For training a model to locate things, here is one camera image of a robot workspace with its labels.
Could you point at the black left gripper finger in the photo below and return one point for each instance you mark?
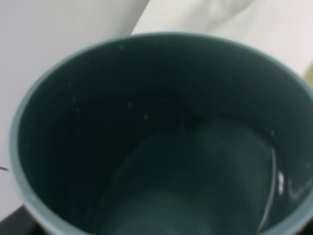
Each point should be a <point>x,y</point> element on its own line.
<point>20,222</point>

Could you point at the teal plastic cup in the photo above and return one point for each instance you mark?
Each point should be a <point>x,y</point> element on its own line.
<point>166,134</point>

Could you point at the pale green plastic cup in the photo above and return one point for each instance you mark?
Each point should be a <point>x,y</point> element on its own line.
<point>308,76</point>

